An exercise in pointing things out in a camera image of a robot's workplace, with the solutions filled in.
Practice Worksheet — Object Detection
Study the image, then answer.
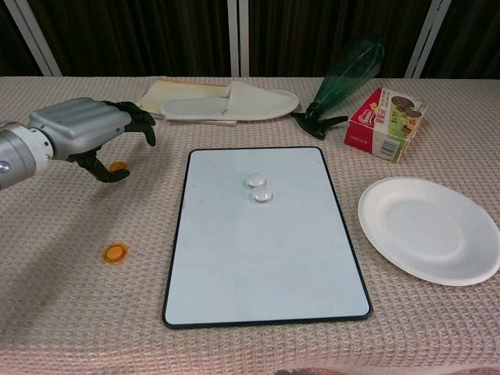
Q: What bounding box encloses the cream flat package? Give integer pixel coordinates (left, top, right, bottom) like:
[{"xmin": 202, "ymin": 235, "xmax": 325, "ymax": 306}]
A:
[{"xmin": 136, "ymin": 77, "xmax": 238, "ymax": 127}]

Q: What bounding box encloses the red green cookie box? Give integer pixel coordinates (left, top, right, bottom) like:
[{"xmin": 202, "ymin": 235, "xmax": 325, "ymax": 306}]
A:
[{"xmin": 343, "ymin": 87, "xmax": 427, "ymax": 164}]

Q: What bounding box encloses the white upright frame post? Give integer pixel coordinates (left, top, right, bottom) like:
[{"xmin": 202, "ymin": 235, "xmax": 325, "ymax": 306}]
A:
[{"xmin": 227, "ymin": 0, "xmax": 250, "ymax": 77}]

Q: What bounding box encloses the green spray bottle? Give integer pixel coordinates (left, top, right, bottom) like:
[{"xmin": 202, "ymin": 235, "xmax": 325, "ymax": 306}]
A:
[{"xmin": 291, "ymin": 37, "xmax": 386, "ymax": 141}]

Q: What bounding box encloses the white paper plate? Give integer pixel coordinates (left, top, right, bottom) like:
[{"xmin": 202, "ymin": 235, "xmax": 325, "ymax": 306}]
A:
[{"xmin": 357, "ymin": 176, "xmax": 500, "ymax": 288}]

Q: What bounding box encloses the white cloth slipper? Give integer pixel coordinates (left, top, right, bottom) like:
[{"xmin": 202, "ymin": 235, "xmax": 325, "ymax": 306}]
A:
[{"xmin": 159, "ymin": 80, "xmax": 301, "ymax": 122}]

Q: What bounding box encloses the white round magnet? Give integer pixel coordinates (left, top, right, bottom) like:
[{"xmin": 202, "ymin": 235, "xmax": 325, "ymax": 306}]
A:
[
  {"xmin": 249, "ymin": 186, "xmax": 274, "ymax": 205},
  {"xmin": 244, "ymin": 173, "xmax": 268, "ymax": 189}
]

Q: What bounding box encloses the white slanted frame post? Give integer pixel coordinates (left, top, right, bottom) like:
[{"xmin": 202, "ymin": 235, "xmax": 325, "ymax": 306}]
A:
[
  {"xmin": 403, "ymin": 0, "xmax": 451, "ymax": 79},
  {"xmin": 6, "ymin": 0, "xmax": 63, "ymax": 77}
]

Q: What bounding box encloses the white board black frame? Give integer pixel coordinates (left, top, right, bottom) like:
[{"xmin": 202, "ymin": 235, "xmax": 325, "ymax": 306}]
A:
[{"xmin": 162, "ymin": 146, "xmax": 373, "ymax": 329}]

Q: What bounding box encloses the beige waffle tablecloth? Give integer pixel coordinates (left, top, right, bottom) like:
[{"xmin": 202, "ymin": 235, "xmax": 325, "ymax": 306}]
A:
[{"xmin": 0, "ymin": 75, "xmax": 500, "ymax": 375}]

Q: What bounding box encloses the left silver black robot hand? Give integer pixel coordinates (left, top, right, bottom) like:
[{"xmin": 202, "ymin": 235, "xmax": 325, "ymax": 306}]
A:
[{"xmin": 29, "ymin": 97, "xmax": 157, "ymax": 184}]

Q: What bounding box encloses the dark brown curtain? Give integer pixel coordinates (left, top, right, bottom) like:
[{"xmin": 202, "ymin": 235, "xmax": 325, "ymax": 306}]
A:
[{"xmin": 0, "ymin": 0, "xmax": 500, "ymax": 79}]

